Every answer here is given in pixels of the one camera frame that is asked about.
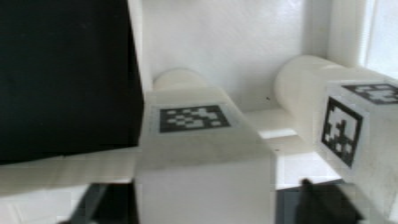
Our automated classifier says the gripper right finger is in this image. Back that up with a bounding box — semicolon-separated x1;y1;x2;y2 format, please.
275;179;380;224

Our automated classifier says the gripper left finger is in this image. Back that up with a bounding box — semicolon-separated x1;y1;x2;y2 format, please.
59;183;139;224

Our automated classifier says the white chair leg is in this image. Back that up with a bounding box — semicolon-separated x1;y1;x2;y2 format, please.
275;56;398;224
135;69;275;224

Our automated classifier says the white chair seat part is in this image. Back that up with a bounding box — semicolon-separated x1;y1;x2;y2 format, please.
128;0;341;188

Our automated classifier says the white U-shaped obstacle fence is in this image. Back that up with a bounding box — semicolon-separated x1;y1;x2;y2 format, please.
0;0;398;224

